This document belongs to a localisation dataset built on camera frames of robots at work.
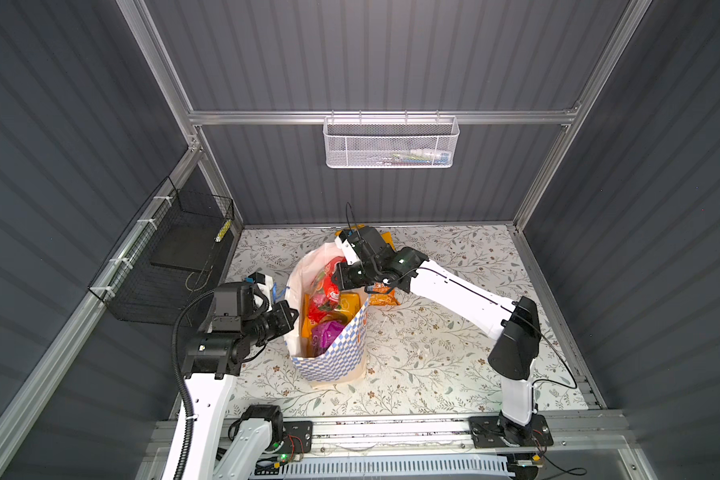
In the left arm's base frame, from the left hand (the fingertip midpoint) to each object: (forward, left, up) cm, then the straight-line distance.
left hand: (298, 313), depth 70 cm
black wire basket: (+15, +32, +6) cm, 36 cm away
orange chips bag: (+15, -25, -20) cm, 36 cm away
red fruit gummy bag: (+7, -6, -3) cm, 10 cm away
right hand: (+9, -8, -1) cm, 12 cm away
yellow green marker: (+24, +22, +4) cm, 33 cm away
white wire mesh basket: (+79, -32, -1) cm, 85 cm away
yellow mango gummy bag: (+10, -12, -13) cm, 20 cm away
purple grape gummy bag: (-3, -6, -6) cm, 9 cm away
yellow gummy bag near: (+42, -27, -21) cm, 55 cm away
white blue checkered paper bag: (-9, -11, -5) cm, 15 cm away
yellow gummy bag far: (+50, -16, -21) cm, 57 cm away
